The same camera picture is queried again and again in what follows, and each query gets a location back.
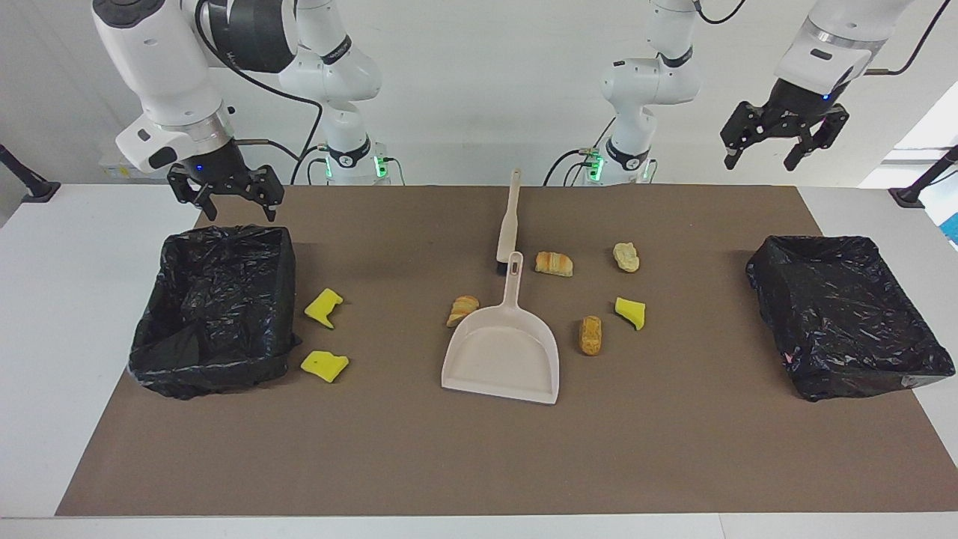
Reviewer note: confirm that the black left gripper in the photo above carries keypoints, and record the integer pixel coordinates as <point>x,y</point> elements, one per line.
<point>797,101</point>

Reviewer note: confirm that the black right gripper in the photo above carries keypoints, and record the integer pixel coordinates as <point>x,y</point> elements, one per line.
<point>217,165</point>

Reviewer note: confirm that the notched yellow sponge piece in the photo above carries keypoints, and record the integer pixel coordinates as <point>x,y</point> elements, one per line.
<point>323,308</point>

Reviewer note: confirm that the yellow sponge piece dark dot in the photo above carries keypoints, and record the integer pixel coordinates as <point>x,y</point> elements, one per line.
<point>324,365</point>

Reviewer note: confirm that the pale lumpy bread piece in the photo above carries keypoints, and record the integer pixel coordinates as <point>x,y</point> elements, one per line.
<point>626,257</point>

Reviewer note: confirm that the yellow sponge piece green back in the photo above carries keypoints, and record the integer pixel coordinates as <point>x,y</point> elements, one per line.
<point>631,312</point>

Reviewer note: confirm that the golden croissant piece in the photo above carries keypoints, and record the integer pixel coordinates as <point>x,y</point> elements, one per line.
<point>554,263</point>
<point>462,310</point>

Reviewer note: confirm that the brown oval bread roll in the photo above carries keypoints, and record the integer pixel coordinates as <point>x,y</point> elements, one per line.
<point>590,335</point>

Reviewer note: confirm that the beige hand brush black bristles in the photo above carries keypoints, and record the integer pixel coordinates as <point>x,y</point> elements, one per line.
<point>509,232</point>

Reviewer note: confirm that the beige plastic dustpan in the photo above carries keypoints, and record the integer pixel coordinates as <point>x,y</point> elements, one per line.
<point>501,359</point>

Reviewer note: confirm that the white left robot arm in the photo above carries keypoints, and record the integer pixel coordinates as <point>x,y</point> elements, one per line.
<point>644,82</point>

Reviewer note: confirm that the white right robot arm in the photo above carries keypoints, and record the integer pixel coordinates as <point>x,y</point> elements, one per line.
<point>150,45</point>

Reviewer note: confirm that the black bag lined bin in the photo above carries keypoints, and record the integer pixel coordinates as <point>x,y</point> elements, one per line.
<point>209,314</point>

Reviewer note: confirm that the black bag bin pink mark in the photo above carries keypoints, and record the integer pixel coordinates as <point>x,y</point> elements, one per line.
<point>846,322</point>

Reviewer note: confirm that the white cardboard box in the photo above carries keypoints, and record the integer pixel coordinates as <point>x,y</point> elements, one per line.
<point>112,171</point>

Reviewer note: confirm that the blue board edge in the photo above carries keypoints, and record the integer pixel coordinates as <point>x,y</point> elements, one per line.
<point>952,228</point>

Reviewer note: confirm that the brown table mat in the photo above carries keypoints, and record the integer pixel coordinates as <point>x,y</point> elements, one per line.
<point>479,449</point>

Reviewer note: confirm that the black camera stand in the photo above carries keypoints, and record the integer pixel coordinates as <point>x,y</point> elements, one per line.
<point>920,183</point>
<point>30,183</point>

